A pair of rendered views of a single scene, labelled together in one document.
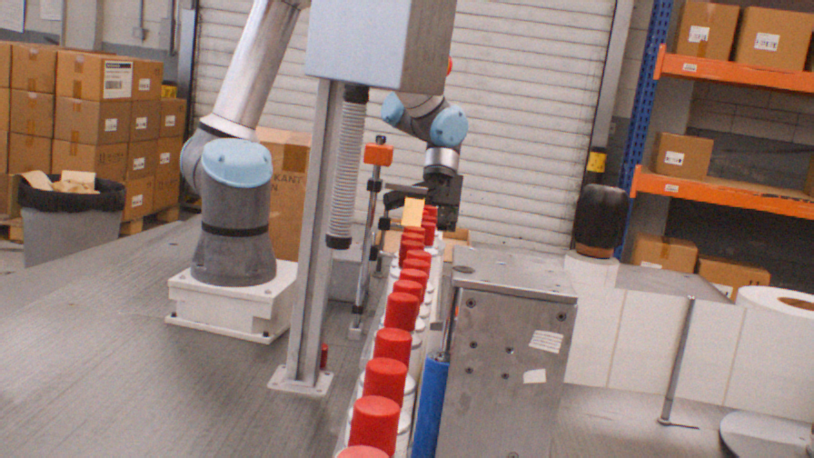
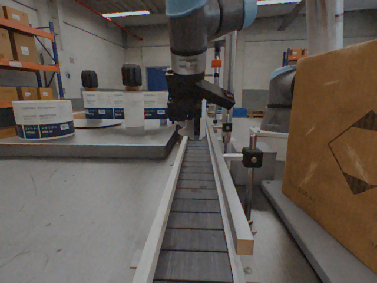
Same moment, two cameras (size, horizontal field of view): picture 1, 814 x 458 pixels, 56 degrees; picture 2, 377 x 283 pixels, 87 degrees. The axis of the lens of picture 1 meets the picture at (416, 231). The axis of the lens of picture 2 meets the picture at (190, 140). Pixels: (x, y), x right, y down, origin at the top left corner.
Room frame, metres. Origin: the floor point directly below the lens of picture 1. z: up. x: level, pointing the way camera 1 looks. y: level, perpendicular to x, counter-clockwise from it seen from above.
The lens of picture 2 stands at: (2.07, -0.02, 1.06)
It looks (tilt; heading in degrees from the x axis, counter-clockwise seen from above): 14 degrees down; 181
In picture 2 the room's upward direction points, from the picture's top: straight up
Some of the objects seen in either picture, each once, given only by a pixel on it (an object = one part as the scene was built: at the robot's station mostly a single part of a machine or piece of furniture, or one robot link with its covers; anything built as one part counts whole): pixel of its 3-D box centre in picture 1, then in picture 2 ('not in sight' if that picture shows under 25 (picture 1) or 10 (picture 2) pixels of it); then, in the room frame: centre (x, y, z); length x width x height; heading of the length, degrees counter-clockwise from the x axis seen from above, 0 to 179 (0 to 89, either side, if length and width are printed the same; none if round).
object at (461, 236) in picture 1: (424, 239); not in sight; (2.13, -0.03, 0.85); 0.30 x 0.26 x 0.04; 179
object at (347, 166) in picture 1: (347, 167); (217, 69); (0.97, 0.10, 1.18); 0.04 x 0.04 x 0.21
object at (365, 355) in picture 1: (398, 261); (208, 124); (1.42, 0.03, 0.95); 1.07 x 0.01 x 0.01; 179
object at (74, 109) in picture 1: (84, 141); not in sight; (4.90, 2.21, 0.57); 1.20 x 0.85 x 1.14; 172
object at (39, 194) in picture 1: (72, 225); not in sight; (3.31, 1.53, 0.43); 0.44 x 0.43 x 0.39; 80
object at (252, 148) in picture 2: (391, 242); (237, 180); (1.76, 0.05, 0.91); 0.07 x 0.03 x 0.16; 89
